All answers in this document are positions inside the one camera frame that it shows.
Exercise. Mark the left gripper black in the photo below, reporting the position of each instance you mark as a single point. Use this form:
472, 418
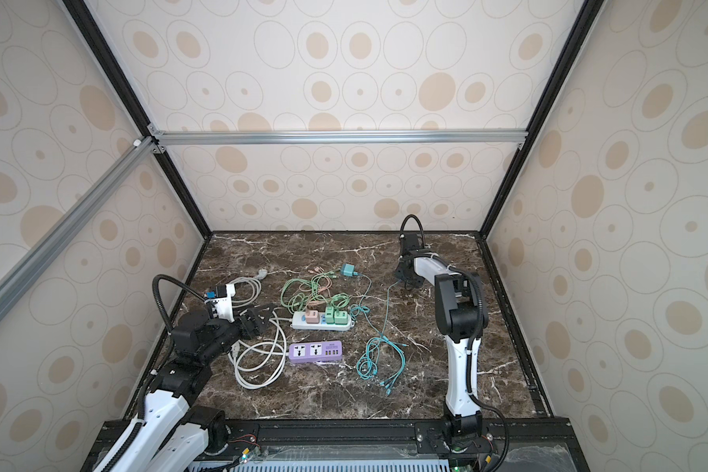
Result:
256, 327

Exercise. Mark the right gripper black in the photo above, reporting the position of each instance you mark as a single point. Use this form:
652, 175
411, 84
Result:
401, 271

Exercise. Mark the pink charger plug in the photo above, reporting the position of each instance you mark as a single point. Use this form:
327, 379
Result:
312, 317

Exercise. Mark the white blue power strip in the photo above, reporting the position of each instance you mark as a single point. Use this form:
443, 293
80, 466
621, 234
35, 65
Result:
298, 323

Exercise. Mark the green charger plug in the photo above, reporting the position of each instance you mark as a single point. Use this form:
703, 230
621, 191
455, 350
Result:
329, 315
341, 318

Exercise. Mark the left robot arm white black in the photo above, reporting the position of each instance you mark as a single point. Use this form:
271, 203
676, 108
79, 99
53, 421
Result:
169, 431

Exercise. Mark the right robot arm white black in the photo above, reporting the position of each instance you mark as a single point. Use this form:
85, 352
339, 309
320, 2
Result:
461, 316

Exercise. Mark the teal charger plug far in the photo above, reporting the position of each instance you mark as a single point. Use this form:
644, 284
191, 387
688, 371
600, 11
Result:
348, 270

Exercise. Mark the purple power strip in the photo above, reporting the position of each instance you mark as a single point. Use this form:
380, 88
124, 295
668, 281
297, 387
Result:
316, 352

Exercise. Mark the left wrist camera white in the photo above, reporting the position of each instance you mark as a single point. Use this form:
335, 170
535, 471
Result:
219, 302

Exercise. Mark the silver aluminium rail back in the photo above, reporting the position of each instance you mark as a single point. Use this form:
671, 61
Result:
358, 137

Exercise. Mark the silver aluminium rail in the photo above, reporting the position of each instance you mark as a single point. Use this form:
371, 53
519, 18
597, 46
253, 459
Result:
25, 274
358, 137

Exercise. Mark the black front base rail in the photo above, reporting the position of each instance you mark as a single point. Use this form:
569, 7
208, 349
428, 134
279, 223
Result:
547, 444

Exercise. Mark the silver aluminium rail left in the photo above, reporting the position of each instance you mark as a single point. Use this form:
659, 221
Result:
25, 274

